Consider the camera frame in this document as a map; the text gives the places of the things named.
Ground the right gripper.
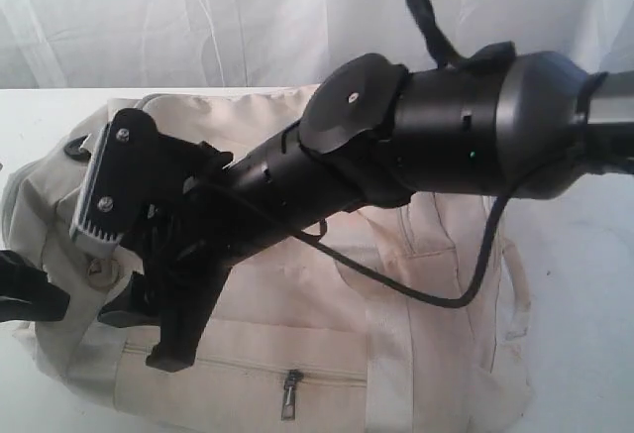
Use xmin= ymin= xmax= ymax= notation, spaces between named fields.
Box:
xmin=118 ymin=109 xmax=233 ymax=372

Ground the cream duffel bag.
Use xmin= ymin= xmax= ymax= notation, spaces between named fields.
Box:
xmin=1 ymin=85 xmax=532 ymax=432

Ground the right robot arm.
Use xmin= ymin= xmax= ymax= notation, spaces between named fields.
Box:
xmin=58 ymin=0 xmax=633 ymax=372

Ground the white backdrop curtain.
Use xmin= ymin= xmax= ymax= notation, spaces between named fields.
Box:
xmin=1 ymin=0 xmax=633 ymax=88

